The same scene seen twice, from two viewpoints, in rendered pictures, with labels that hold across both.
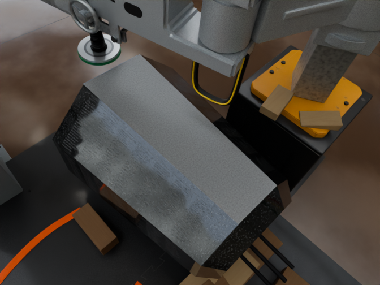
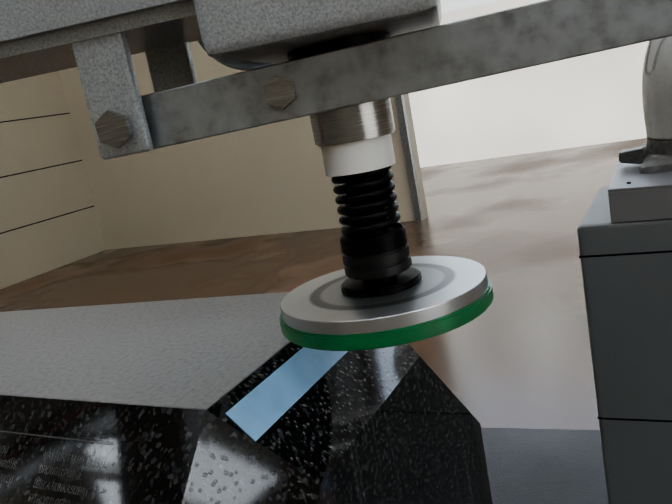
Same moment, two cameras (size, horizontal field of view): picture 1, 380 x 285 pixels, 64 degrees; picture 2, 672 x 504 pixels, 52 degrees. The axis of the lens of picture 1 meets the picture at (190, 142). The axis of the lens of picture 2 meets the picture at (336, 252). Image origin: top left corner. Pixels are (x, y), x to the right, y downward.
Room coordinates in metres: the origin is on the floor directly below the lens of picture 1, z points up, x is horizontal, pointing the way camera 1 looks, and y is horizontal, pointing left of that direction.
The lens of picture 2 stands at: (1.89, 0.36, 1.12)
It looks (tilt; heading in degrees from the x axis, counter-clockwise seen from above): 12 degrees down; 168
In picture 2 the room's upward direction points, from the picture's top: 11 degrees counter-clockwise
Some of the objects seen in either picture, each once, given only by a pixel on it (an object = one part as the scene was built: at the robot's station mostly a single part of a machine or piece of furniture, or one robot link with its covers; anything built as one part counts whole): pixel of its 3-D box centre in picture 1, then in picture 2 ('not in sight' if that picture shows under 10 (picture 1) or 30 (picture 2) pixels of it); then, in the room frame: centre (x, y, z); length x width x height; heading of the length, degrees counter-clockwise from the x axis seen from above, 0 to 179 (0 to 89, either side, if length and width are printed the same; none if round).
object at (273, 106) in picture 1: (276, 102); not in sight; (1.13, -0.43, 0.81); 0.20 x 0.10 x 0.05; 151
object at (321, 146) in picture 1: (283, 129); not in sight; (1.30, -0.62, 0.37); 0.66 x 0.66 x 0.74; 53
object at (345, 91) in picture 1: (306, 89); not in sight; (1.30, -0.62, 0.76); 0.49 x 0.49 x 0.05; 53
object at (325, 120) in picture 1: (320, 118); not in sight; (1.06, -0.65, 0.80); 0.20 x 0.10 x 0.05; 92
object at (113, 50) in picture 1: (99, 47); (382, 290); (1.22, 0.54, 0.92); 0.21 x 0.21 x 0.01
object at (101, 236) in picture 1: (95, 228); not in sight; (0.53, 0.51, 0.07); 0.30 x 0.12 x 0.12; 51
